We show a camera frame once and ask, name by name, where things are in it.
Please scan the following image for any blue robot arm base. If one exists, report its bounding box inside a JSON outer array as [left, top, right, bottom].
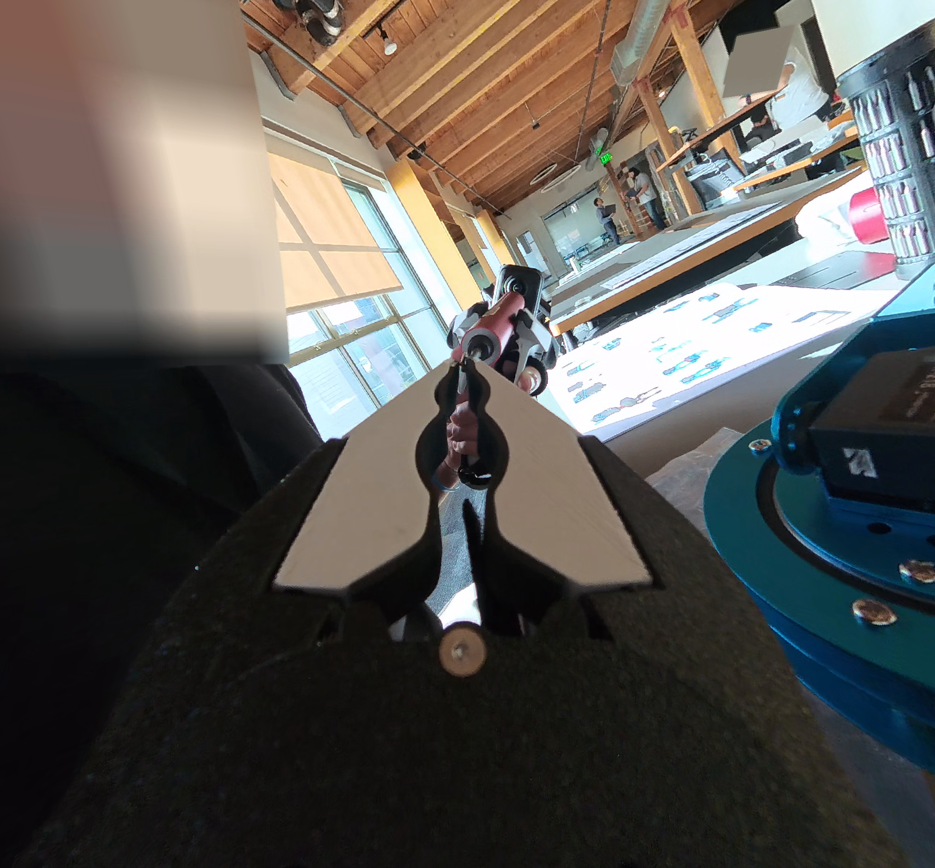
[[703, 271, 935, 774]]

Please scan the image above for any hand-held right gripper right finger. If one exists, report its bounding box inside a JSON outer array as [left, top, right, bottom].
[[467, 363, 655, 593]]

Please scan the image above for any clear plastic bag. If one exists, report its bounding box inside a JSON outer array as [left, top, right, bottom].
[[646, 425, 754, 491]]

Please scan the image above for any white plastic bag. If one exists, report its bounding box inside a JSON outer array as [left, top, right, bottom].
[[792, 173, 871, 241]]

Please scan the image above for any white booklet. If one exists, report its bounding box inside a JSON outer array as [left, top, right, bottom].
[[602, 214, 776, 289]]

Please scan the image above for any red cylindrical case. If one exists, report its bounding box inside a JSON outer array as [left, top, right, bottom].
[[846, 186, 897, 245]]

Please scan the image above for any wood-edged background desk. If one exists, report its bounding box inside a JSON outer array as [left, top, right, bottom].
[[551, 199, 805, 333]]

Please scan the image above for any grey desk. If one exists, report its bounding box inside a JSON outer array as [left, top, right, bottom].
[[605, 240, 935, 493]]

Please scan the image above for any person's left hand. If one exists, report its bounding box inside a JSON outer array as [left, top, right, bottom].
[[443, 401, 485, 478]]

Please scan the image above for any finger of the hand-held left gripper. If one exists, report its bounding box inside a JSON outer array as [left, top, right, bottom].
[[447, 304, 499, 365], [513, 312, 561, 367]]

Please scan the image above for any tan window blind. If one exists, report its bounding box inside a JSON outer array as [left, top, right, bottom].
[[266, 151, 404, 311]]

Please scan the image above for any black cylindrical bit holder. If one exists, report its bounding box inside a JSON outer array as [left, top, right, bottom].
[[836, 36, 935, 282]]

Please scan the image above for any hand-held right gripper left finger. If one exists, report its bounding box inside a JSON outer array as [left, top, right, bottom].
[[274, 360, 470, 595]]

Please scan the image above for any printed instruction sheet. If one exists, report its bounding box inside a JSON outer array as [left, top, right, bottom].
[[551, 283, 901, 440]]

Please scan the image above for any large window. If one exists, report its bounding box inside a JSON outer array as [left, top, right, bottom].
[[285, 178, 448, 440]]

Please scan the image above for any red electric screwdriver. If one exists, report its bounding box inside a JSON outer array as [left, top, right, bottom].
[[453, 293, 524, 402]]

